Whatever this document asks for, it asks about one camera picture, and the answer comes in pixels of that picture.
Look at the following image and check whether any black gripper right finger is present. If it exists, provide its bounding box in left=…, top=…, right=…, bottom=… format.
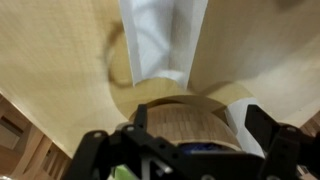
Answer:
left=245, top=105, right=320, bottom=180

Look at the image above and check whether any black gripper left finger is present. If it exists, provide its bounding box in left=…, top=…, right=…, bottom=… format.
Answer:
left=114, top=103, right=188, bottom=180

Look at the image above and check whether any white paper serviette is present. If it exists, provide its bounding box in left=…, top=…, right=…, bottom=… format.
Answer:
left=119, top=0, right=208, bottom=88

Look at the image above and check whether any blue potato chips bag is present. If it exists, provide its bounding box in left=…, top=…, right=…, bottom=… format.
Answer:
left=178, top=143, right=232, bottom=154

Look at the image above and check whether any wooden bowl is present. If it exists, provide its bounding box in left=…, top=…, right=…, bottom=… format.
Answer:
left=144, top=95, right=242, bottom=151

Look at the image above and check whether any green chips bag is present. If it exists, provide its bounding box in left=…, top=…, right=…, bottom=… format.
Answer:
left=114, top=165, right=140, bottom=180

